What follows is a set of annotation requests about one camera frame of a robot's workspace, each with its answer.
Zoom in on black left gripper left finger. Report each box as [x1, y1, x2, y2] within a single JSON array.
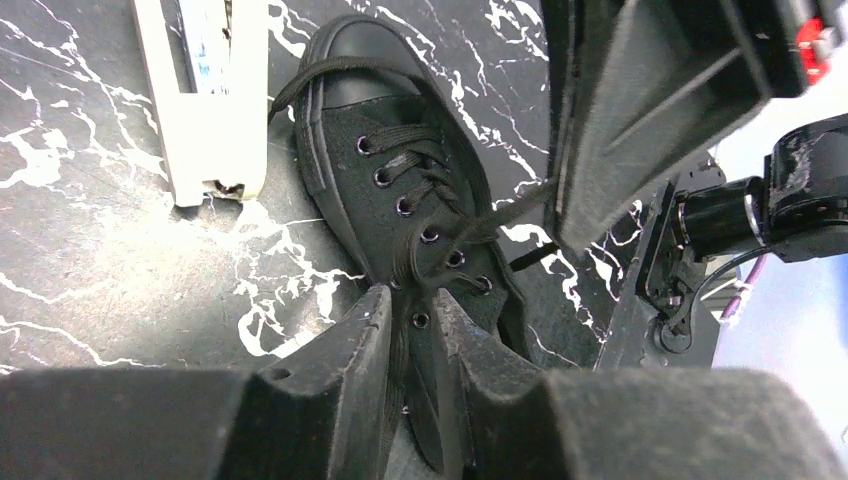
[[1, 286, 392, 479]]

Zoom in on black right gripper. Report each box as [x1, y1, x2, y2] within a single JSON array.
[[543, 0, 845, 250]]

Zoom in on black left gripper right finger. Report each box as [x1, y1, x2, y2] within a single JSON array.
[[430, 290, 845, 479]]

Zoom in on black canvas shoe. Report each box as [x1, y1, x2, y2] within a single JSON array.
[[271, 14, 551, 479]]

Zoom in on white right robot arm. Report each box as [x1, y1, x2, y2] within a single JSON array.
[[541, 1, 847, 369]]

